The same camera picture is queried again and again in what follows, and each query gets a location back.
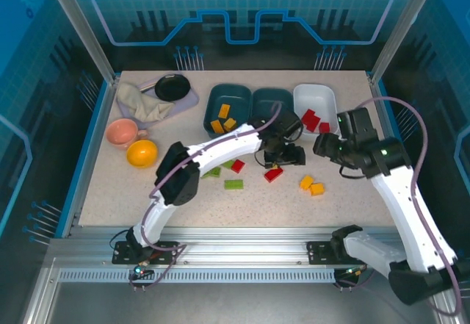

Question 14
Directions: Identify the slotted grey cable duct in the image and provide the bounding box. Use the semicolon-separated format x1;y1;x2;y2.
57;268;337;284

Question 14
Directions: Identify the white plastic container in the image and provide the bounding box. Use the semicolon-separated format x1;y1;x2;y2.
292;83;339;137

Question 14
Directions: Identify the small black pan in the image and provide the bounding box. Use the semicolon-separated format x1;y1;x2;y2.
137;73;192;103

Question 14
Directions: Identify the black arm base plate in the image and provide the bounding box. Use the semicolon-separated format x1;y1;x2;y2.
306;241;375;265
112;241;180;265

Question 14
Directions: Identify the teal plastic container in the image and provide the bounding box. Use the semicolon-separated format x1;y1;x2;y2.
203;83;253;140
251;87;294;123

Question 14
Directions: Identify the orange bowl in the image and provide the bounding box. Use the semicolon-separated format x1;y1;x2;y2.
126;139;159;169

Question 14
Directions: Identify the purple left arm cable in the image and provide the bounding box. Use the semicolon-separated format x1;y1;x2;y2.
128;101;283;292

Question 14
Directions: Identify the aluminium frame post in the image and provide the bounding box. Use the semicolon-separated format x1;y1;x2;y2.
40;0;120;84
369;0;444;82

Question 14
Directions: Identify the beige cloth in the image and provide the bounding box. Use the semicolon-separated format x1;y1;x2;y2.
116;82;176;123

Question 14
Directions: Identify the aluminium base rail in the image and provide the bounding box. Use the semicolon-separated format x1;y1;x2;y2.
49;227;440;266

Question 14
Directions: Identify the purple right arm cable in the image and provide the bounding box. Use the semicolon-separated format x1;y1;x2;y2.
332;96;464;317

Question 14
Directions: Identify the blue table edge strip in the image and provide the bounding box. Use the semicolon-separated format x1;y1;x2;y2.
54;77;115;239

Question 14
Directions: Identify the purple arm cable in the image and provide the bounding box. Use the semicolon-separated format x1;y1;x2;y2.
128;101;283;292
332;96;464;317

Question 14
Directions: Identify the pink cup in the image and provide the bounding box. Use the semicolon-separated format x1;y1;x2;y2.
106;118;148;151

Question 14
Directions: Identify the lavender tray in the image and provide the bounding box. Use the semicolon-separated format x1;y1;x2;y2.
116;73;200;123

